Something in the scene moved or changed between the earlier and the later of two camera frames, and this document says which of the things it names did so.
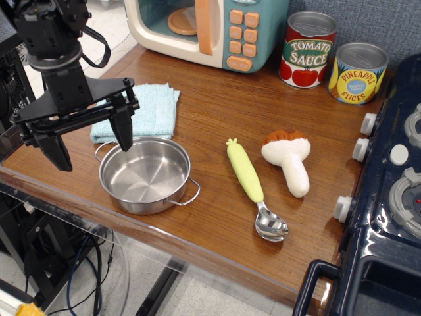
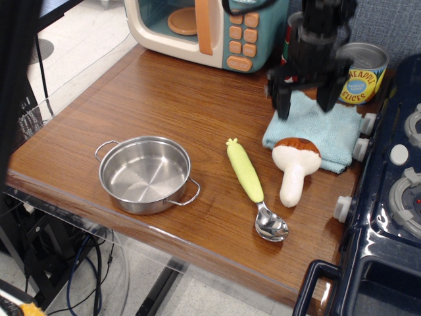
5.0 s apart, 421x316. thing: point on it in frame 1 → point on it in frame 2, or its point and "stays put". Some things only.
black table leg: [172, 274] stays put
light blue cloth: [155, 117] → [336, 133]
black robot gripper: [72, 99] → [311, 62]
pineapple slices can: [358, 72] stays put
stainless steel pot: [154, 172] stays put
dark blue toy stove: [379, 270] stays put
